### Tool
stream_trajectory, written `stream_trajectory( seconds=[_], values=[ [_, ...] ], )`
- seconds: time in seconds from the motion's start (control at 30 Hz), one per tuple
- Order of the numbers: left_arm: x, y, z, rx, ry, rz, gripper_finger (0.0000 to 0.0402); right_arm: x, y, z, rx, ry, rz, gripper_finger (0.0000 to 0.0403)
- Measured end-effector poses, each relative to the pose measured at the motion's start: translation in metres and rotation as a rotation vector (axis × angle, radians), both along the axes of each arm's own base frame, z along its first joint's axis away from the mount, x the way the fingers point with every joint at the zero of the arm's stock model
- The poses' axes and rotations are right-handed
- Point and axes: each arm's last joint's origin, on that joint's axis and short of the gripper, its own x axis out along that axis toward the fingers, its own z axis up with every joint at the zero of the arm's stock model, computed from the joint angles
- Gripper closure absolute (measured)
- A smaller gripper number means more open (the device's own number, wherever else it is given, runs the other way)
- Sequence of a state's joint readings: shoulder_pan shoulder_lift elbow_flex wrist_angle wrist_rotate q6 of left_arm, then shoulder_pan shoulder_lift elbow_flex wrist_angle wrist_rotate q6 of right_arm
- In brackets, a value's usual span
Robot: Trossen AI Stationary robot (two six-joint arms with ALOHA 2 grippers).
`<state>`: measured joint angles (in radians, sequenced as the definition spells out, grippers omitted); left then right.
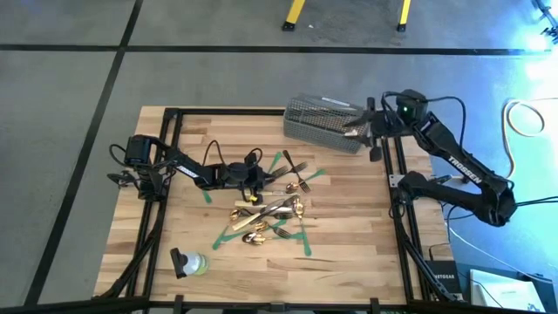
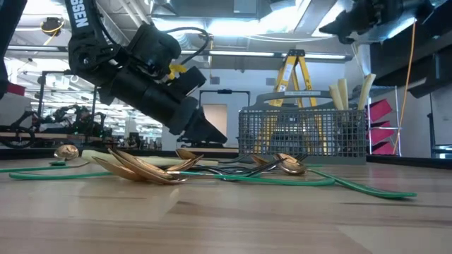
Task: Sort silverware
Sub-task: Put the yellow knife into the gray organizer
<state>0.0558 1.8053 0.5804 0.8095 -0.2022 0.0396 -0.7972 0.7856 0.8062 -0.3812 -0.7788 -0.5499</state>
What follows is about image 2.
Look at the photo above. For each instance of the background robot workstation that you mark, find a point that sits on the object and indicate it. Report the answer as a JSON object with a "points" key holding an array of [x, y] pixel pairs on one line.
{"points": [[84, 123]]}

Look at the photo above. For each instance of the metal ceiling duct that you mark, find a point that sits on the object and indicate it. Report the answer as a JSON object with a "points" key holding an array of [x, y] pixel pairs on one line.
{"points": [[212, 8]]}

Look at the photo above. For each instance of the pile of gold cutlery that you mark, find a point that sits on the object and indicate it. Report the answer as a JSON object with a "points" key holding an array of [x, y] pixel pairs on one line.
{"points": [[35, 153]]}

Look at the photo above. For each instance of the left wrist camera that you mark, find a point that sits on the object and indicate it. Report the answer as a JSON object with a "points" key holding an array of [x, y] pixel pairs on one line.
{"points": [[190, 82]]}

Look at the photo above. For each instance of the red storage bin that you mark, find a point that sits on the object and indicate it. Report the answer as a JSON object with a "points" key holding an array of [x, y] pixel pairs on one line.
{"points": [[17, 89], [379, 110], [381, 134], [385, 149]]}

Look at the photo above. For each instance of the black background gantry frame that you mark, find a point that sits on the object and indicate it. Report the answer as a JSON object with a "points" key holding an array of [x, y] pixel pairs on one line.
{"points": [[224, 91]]}

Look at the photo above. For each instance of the yellow stepladder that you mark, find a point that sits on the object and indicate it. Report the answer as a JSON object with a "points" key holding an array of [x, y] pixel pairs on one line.
{"points": [[286, 70]]}

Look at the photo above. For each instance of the grey mesh cutlery basket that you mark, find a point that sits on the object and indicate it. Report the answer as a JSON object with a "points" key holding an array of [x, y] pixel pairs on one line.
{"points": [[300, 111]]}

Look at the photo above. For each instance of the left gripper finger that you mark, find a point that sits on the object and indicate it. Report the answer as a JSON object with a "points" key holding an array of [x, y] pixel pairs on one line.
{"points": [[205, 128]]}

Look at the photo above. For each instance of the grey wall box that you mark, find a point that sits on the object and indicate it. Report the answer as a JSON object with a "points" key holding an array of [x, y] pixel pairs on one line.
{"points": [[270, 81], [215, 80]]}

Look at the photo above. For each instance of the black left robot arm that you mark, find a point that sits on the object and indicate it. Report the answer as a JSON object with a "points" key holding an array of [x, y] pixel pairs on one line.
{"points": [[92, 53]]}

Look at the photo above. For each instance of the ceiling light strip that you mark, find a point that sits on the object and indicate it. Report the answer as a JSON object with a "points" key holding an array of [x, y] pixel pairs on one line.
{"points": [[243, 54]]}

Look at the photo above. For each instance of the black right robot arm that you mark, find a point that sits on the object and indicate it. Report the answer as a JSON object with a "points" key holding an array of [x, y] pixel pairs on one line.
{"points": [[406, 63]]}

